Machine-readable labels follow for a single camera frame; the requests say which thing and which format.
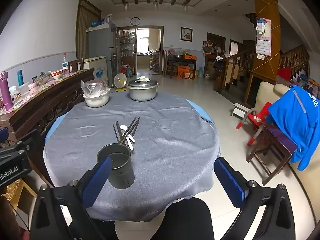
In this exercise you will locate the clear plastic bag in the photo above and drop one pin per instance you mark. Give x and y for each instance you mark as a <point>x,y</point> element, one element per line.
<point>93,86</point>

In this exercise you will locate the white step stool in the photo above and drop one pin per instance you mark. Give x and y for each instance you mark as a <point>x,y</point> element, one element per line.
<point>239,110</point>

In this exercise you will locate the grey refrigerator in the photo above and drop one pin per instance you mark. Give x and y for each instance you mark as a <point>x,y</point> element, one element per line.
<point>102,50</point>

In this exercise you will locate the wooden staircase railing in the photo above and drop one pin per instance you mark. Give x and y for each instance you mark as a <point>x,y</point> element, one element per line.
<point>237,65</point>

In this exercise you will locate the clear plastic container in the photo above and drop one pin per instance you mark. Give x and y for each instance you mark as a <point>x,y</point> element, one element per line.
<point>23,90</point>

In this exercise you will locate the grey tablecloth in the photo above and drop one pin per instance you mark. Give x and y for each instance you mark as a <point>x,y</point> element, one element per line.
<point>165,155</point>

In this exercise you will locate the purple water bottle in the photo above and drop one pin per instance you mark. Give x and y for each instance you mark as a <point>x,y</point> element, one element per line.
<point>5,92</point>

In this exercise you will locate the aluminium pot with lid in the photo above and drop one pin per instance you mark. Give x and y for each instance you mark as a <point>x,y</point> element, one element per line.
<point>142,90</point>

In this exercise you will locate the round wall clock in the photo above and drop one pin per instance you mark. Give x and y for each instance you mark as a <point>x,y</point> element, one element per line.
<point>135,21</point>

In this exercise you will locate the dark wooden side table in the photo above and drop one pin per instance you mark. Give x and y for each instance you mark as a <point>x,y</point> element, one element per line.
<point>180,61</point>

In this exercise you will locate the dark carved wooden sideboard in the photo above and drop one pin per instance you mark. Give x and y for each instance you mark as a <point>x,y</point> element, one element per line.
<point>45,97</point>

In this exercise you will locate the bowl with glass lid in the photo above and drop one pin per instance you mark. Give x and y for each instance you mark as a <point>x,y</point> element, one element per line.
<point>42,78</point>

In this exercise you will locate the white ceramic pot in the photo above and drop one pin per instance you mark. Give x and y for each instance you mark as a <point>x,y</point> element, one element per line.
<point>96,101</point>

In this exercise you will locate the metal utensil holder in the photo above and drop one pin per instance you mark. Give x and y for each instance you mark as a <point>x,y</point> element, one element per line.
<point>117,170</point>

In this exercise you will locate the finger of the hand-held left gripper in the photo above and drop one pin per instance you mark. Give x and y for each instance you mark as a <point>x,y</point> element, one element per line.
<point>32,138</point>

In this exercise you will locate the pink wall calendar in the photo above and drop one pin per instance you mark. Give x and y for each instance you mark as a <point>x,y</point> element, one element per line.
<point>263,42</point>

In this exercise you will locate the small electric fan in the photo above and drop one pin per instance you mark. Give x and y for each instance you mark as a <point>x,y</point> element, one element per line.
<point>120,81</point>

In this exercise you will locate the framed wall picture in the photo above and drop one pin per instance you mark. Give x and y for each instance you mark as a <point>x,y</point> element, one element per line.
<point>186,34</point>

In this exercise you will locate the white chest freezer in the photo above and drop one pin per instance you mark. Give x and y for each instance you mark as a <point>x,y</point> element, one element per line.
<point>96,67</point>

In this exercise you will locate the red plastic chair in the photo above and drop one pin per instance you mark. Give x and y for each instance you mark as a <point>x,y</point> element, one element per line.
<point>257,120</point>

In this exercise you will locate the dark wooden chair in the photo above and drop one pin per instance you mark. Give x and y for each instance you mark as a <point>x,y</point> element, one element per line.
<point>277,142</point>

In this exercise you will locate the wooden chair backrest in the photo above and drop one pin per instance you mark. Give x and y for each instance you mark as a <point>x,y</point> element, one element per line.
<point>75,65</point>

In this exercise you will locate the red and white bowl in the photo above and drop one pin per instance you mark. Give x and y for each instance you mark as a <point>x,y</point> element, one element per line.
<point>57,74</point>

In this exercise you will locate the blue water jug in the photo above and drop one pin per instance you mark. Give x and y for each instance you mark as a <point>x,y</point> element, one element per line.
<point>129,72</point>

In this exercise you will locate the beige sofa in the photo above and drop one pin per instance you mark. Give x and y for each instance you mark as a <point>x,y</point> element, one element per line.
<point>310,187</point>

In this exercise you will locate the brown curtain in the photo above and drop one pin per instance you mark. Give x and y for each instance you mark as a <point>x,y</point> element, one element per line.
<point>85,30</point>

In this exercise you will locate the blue jacket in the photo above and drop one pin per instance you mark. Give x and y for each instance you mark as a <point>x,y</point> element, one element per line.
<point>297,120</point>

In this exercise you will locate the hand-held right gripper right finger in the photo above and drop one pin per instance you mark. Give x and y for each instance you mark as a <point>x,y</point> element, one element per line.
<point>230,182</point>

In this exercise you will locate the white spoon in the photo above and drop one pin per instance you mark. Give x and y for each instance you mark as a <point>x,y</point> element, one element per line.
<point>130,142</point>
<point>123,128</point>

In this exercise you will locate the blue tablecloth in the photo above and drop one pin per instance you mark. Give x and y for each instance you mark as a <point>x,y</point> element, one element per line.
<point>56,127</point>

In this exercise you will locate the plastic bottle with red cap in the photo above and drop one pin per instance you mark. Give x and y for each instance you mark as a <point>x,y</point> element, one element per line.
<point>65,61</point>

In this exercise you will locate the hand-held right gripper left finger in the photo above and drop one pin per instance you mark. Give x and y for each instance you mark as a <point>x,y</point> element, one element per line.
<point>96,182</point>

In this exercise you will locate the dark metal chopstick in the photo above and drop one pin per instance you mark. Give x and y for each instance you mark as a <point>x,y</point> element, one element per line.
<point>119,131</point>
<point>115,133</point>
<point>133,131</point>
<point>130,128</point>

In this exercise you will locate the light wooden low table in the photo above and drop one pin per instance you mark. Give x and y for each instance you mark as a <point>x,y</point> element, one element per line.
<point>17,200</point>

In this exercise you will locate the blue water bottle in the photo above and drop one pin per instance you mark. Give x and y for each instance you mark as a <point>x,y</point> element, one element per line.
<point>20,78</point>

